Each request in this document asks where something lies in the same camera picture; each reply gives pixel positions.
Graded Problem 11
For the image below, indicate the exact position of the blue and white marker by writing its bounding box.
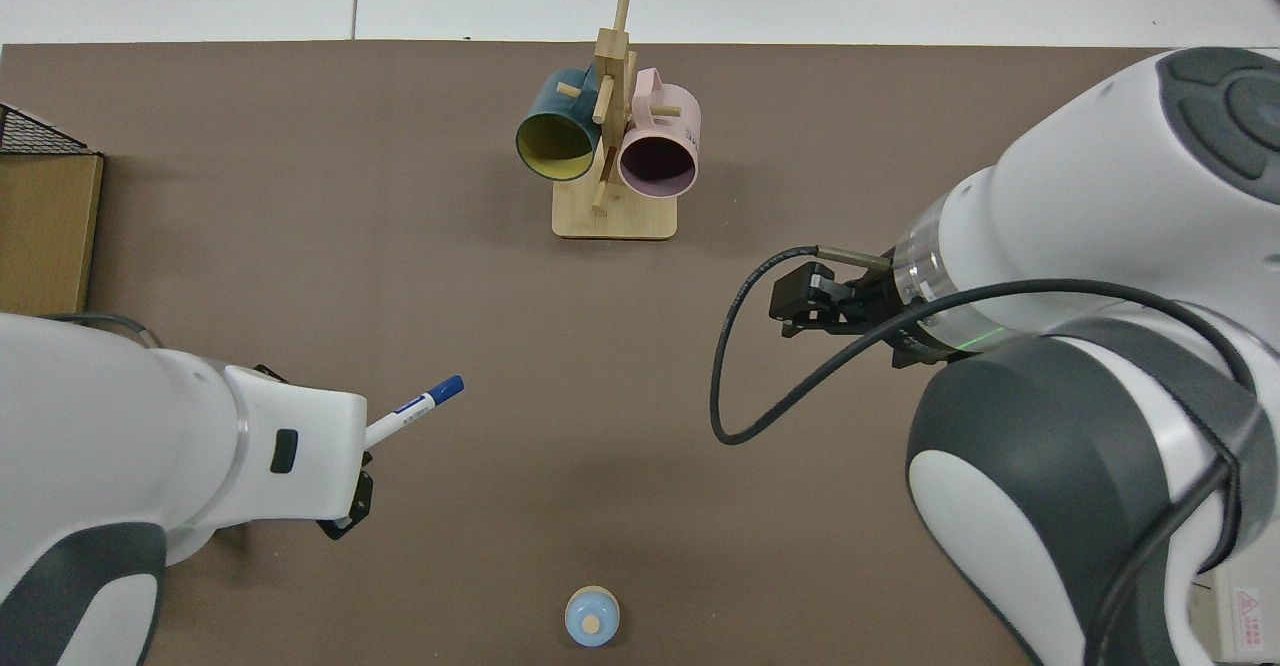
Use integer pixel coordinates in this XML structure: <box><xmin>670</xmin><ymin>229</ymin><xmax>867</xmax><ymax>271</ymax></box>
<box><xmin>362</xmin><ymin>375</ymin><xmax>465</xmax><ymax>450</ymax></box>

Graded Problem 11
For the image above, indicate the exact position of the wooden cup stand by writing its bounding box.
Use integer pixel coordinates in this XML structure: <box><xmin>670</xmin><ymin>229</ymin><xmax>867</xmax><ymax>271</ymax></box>
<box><xmin>552</xmin><ymin>0</ymin><xmax>681</xmax><ymax>241</ymax></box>

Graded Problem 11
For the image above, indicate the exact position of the pink cup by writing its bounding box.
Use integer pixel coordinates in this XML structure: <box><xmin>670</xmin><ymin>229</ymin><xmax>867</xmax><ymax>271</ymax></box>
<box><xmin>617</xmin><ymin>68</ymin><xmax>703</xmax><ymax>199</ymax></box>

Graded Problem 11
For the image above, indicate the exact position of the small blue round thing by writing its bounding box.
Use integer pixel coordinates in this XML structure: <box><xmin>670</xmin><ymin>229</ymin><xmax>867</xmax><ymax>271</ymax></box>
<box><xmin>565</xmin><ymin>586</ymin><xmax>622</xmax><ymax>648</ymax></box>

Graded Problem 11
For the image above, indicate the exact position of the brown table cloth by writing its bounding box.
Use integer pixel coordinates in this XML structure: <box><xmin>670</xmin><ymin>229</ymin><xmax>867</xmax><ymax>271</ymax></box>
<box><xmin>0</xmin><ymin>41</ymin><xmax>1209</xmax><ymax>666</ymax></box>

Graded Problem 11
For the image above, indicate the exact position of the teal cup yellow inside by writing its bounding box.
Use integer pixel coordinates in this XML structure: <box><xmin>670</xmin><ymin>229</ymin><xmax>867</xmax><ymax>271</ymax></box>
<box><xmin>515</xmin><ymin>66</ymin><xmax>606</xmax><ymax>183</ymax></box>

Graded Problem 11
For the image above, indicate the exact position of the pale toaster oven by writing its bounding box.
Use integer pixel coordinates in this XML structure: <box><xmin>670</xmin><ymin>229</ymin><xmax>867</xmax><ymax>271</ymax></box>
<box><xmin>1185</xmin><ymin>556</ymin><xmax>1280</xmax><ymax>664</ymax></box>

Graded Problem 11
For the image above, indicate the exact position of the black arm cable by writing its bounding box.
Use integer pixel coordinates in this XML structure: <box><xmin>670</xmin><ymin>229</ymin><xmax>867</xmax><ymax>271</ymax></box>
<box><xmin>710</xmin><ymin>244</ymin><xmax>1280</xmax><ymax>666</ymax></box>

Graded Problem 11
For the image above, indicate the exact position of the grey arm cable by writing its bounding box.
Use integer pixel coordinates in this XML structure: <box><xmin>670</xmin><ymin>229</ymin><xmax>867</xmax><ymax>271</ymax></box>
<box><xmin>40</xmin><ymin>312</ymin><xmax>163</xmax><ymax>349</ymax></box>

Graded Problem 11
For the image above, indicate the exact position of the wire basket wooden floor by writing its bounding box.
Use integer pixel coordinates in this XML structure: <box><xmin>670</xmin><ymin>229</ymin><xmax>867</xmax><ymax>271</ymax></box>
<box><xmin>0</xmin><ymin>103</ymin><xmax>104</xmax><ymax>317</ymax></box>

